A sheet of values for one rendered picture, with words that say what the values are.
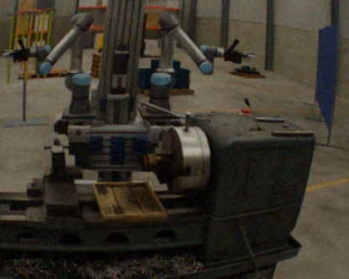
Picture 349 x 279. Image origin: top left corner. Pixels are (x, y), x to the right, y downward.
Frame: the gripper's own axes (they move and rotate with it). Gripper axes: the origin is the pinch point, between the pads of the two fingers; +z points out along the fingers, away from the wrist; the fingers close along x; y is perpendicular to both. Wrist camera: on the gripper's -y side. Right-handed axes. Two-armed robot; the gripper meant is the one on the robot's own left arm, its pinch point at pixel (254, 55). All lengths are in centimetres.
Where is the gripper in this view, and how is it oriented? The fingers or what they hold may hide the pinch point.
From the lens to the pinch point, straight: 243.2
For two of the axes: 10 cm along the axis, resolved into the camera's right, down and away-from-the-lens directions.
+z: 9.9, 1.2, -1.2
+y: -0.6, 9.0, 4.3
